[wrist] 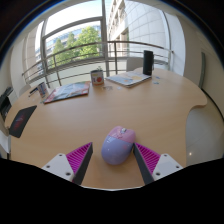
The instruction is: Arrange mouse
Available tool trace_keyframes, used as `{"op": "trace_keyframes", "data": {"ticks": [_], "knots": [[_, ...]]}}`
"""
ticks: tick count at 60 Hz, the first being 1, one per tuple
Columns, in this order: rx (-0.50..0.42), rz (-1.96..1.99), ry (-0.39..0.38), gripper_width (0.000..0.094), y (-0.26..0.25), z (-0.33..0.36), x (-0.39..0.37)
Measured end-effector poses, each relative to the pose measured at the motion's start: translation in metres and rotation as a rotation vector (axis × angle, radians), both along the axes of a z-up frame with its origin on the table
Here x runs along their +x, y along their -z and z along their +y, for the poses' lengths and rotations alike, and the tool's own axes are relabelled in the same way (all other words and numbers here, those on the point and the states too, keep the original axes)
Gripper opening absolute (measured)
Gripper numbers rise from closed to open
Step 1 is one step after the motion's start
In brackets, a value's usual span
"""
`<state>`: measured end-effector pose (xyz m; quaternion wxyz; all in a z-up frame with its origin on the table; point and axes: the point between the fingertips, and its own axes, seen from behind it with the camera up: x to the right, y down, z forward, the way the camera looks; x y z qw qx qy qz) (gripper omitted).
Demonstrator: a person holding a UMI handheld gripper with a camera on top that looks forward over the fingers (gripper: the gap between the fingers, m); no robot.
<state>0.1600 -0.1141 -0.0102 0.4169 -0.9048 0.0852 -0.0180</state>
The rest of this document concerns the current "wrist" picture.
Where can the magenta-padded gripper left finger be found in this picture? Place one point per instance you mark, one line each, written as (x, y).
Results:
(58, 164)

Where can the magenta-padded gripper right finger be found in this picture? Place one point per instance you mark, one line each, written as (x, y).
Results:
(165, 164)

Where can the lilac and pink computer mouse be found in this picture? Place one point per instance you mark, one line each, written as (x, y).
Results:
(116, 148)

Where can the black mouse pad, red-blue print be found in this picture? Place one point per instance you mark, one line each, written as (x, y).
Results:
(21, 120)

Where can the red printed magazine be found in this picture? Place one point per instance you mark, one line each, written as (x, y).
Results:
(68, 91)

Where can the colourful print mug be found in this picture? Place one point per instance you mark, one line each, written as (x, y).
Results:
(97, 78)

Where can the tall black box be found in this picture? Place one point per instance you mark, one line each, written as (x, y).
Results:
(148, 62)

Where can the grey metal railing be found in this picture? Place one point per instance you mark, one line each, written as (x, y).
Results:
(115, 56)

